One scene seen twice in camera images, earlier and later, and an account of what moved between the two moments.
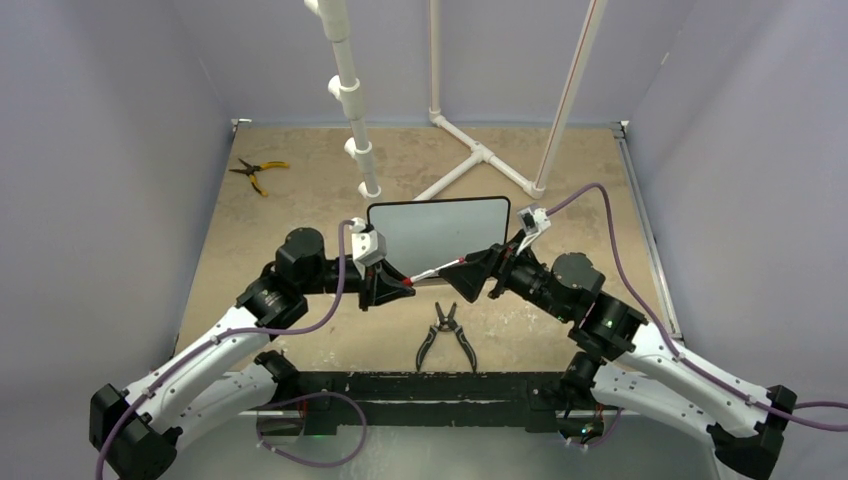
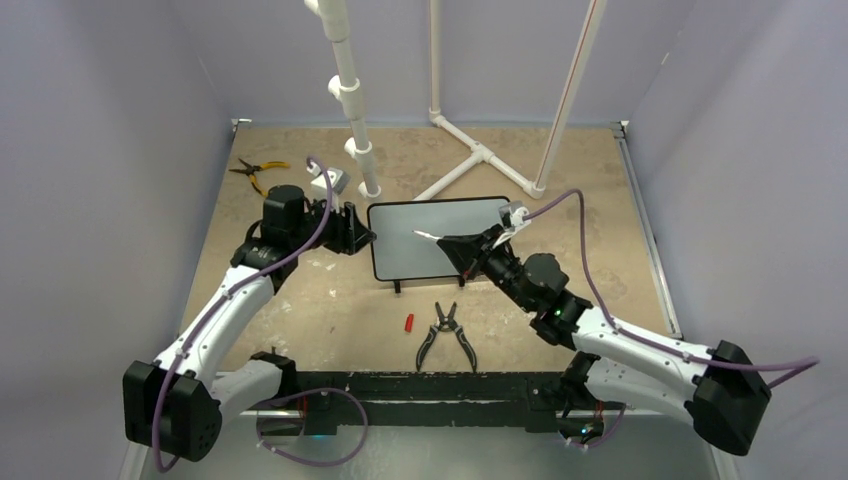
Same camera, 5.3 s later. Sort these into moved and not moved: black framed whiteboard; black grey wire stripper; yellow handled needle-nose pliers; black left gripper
Moved: black left gripper
Not moved: black grey wire stripper; black framed whiteboard; yellow handled needle-nose pliers
